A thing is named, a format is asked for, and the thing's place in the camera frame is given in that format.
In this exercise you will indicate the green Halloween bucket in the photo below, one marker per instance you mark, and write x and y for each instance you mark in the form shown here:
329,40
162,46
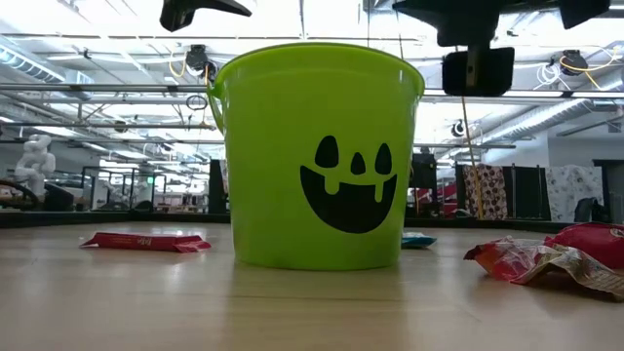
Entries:
292,146

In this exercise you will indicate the black upright panel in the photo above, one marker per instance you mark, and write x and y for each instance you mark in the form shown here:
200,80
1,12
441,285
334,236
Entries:
217,187

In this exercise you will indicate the black upright cabinet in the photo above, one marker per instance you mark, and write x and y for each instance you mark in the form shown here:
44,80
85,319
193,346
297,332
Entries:
423,180

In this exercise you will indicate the dark office chair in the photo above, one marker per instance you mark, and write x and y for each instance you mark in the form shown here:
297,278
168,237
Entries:
587,209

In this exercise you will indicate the black divider panel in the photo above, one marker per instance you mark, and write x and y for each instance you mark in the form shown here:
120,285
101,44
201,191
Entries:
529,192

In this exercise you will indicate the red dotted curtain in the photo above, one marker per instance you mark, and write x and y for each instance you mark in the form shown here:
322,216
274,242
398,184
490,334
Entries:
487,192

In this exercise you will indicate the black aluminium table frame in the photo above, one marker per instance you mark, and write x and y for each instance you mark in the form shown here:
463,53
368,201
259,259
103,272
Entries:
73,217

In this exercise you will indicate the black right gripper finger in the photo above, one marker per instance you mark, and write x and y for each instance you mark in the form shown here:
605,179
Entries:
458,24

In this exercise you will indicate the blue white candy bar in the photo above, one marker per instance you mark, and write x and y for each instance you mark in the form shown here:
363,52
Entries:
417,240

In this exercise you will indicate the red gold crinkly candy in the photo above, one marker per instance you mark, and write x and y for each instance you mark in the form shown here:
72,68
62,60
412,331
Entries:
526,261

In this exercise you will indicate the black framed workstation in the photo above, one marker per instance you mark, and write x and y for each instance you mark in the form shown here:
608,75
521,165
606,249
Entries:
122,187

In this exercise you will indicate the white grey patterned curtain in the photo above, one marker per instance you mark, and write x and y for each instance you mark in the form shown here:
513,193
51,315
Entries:
570,185

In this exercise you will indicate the silver ventilation duct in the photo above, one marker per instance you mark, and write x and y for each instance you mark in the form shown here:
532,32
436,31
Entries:
536,117

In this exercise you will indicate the white robot figure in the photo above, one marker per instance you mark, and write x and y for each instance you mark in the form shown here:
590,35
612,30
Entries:
34,161

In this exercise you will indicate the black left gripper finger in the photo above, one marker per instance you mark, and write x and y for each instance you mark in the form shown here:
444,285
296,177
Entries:
178,12

